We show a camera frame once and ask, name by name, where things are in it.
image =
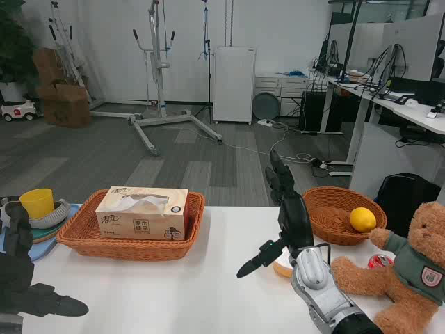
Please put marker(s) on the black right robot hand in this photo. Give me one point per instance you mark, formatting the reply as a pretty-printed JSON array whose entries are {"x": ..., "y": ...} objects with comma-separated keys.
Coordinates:
[{"x": 295, "y": 219}]

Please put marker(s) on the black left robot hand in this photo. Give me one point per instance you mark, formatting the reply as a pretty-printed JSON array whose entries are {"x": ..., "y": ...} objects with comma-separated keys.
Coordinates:
[{"x": 15, "y": 275}]

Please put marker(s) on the orange plastic bowl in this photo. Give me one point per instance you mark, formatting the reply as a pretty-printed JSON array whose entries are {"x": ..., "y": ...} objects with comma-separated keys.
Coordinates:
[{"x": 280, "y": 268}]

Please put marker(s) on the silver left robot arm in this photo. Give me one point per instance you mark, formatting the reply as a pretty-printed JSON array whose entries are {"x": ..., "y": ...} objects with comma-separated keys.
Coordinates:
[{"x": 8, "y": 325}]

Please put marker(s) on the grey bowl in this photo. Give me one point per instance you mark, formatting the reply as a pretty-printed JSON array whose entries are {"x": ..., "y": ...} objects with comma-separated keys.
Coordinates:
[{"x": 55, "y": 217}]

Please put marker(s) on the round wicker basket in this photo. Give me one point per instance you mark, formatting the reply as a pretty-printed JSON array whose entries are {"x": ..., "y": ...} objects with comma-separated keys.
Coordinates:
[{"x": 327, "y": 215}]

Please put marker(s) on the light blue tray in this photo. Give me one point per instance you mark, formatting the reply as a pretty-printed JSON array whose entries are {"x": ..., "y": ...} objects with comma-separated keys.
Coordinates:
[{"x": 41, "y": 250}]

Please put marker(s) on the green plate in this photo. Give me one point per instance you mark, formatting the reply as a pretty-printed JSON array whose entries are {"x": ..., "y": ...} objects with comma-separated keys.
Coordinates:
[{"x": 45, "y": 233}]

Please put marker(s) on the black and white power strip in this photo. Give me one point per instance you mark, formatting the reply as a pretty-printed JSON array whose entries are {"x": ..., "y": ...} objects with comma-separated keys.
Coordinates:
[{"x": 321, "y": 164}]

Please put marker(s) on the yellow lemon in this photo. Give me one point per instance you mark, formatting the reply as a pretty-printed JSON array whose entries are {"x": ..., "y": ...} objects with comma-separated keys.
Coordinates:
[{"x": 362, "y": 220}]

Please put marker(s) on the yellow plastic cup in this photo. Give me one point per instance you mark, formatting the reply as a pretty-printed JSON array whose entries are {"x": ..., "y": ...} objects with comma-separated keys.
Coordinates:
[{"x": 36, "y": 205}]

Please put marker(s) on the red soda can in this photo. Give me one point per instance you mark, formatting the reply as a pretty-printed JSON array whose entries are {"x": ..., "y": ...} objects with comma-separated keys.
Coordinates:
[{"x": 379, "y": 261}]

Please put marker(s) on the black backpack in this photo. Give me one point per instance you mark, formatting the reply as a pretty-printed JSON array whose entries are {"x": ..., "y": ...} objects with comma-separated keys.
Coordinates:
[{"x": 400, "y": 198}]

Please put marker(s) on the black computer tower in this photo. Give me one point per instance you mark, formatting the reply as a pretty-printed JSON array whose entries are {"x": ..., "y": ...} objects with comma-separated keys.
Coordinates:
[{"x": 313, "y": 111}]

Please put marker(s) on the round grey tray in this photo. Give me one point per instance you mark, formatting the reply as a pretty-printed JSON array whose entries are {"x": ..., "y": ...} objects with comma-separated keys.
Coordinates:
[{"x": 266, "y": 106}]

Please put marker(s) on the rectangular wicker basket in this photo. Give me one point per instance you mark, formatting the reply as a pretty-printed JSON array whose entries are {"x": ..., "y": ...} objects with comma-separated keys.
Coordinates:
[{"x": 132, "y": 250}]

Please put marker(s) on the brown teddy bear green shirt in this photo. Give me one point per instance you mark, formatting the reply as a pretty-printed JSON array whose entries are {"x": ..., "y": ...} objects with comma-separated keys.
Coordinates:
[{"x": 410, "y": 257}]

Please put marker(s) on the white drawer cabinet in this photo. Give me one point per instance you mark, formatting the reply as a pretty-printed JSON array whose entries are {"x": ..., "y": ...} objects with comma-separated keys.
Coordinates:
[{"x": 292, "y": 90}]

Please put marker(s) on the wood-print tissue box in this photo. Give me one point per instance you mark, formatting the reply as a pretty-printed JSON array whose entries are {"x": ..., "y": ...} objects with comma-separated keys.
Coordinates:
[{"x": 139, "y": 222}]

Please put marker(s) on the white cabinet on wheels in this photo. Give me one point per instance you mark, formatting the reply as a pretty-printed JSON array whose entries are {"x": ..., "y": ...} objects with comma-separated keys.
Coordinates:
[{"x": 233, "y": 87}]

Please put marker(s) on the white office desk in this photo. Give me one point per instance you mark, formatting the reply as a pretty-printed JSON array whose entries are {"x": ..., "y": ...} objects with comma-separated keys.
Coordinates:
[{"x": 410, "y": 112}]

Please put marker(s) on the black tripod stand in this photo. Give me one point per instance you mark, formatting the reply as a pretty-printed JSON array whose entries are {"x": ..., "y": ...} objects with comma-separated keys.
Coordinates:
[{"x": 209, "y": 87}]

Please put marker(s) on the white toy car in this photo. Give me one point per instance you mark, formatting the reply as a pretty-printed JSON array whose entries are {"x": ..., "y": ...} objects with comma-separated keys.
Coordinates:
[{"x": 19, "y": 110}]

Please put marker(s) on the computer monitor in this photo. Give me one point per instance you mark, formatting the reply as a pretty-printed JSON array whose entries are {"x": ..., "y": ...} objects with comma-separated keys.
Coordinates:
[
  {"x": 394, "y": 66},
  {"x": 325, "y": 55}
]

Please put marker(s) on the large cardboard box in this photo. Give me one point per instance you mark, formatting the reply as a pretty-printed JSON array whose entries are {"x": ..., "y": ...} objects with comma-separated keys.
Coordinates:
[{"x": 67, "y": 108}]

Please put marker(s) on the black electronics assembly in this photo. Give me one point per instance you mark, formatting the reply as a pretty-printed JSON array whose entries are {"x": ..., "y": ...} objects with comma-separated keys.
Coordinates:
[{"x": 438, "y": 109}]

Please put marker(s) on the grey wheeled lift stand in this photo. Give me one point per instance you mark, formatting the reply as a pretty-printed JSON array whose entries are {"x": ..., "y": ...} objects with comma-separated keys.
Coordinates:
[{"x": 159, "y": 80}]

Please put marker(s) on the small cardboard box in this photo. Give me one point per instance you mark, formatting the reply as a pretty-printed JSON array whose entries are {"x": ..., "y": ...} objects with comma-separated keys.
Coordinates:
[{"x": 47, "y": 66}]

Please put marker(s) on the white desk partition panel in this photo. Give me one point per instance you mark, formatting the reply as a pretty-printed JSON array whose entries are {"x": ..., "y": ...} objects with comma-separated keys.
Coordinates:
[{"x": 420, "y": 45}]

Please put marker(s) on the green potted plant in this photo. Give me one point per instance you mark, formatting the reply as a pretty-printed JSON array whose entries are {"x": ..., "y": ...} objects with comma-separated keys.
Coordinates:
[{"x": 14, "y": 45}]

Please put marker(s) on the grey folded lift frame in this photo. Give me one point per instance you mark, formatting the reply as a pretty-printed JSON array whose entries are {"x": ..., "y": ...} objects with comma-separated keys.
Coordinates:
[{"x": 66, "y": 48}]

